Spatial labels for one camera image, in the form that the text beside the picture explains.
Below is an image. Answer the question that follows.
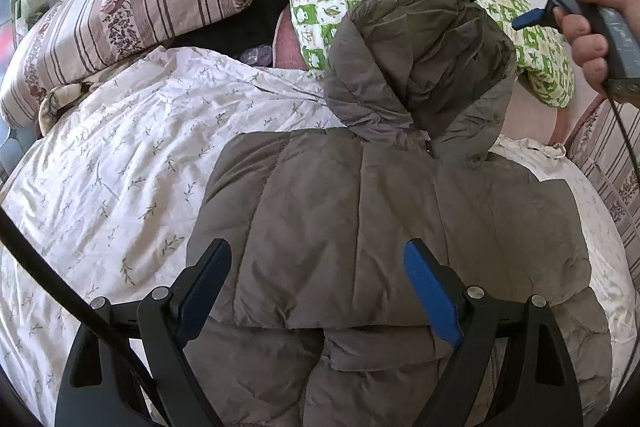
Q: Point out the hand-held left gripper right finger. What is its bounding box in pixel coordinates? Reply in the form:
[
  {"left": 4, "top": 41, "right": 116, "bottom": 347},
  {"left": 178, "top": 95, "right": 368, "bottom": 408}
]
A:
[{"left": 404, "top": 238, "right": 583, "bottom": 427}]

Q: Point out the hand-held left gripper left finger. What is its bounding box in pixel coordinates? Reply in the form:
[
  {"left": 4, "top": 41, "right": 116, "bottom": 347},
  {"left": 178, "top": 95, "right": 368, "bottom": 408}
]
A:
[{"left": 54, "top": 238, "right": 232, "bottom": 427}]

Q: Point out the grey puffer jacket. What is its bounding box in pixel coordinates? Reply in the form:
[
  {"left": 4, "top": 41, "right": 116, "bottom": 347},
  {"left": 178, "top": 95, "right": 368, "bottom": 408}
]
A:
[{"left": 185, "top": 0, "right": 614, "bottom": 427}]

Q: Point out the white leaf-print quilt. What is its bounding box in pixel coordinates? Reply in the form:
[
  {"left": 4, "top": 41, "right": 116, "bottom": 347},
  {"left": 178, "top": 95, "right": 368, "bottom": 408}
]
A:
[{"left": 0, "top": 46, "right": 640, "bottom": 427}]

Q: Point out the striped floral cushion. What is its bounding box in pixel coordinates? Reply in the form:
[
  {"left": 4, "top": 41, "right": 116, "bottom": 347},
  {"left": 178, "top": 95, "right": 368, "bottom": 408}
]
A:
[{"left": 569, "top": 99, "right": 640, "bottom": 280}]

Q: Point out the leaded glass window pane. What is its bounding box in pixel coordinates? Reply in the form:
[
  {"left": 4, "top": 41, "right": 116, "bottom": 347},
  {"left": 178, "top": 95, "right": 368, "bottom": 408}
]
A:
[{"left": 0, "top": 0, "right": 42, "bottom": 184}]

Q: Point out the crumpled floral cloth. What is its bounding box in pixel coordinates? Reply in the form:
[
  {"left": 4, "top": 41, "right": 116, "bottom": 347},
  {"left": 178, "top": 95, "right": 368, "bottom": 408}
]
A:
[{"left": 37, "top": 79, "right": 97, "bottom": 138}]

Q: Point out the striped floral bolster pillow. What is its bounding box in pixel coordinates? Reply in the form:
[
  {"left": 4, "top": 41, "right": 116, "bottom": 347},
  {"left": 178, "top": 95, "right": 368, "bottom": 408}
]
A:
[{"left": 0, "top": 0, "right": 257, "bottom": 130}]

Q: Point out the thin black cable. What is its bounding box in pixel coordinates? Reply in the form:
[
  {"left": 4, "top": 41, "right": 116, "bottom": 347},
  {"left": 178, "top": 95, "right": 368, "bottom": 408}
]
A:
[{"left": 602, "top": 88, "right": 640, "bottom": 188}]

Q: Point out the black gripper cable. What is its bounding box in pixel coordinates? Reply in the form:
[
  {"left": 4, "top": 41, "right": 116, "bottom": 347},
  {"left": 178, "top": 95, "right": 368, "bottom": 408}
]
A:
[{"left": 0, "top": 206, "right": 158, "bottom": 413}]

